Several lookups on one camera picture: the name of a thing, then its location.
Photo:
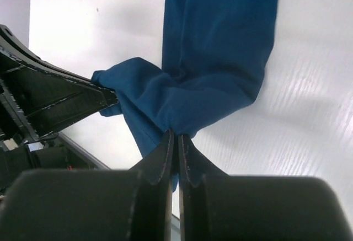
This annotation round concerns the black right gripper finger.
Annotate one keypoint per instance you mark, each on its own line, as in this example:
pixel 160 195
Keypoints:
pixel 218 206

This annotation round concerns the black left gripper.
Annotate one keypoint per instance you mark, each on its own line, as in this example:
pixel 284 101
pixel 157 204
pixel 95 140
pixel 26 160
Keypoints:
pixel 90 204

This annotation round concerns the blue cartoon print t-shirt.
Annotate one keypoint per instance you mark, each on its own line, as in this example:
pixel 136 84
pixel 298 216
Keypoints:
pixel 213 63

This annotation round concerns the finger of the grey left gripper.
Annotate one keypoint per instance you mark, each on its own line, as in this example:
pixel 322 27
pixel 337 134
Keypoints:
pixel 19 46

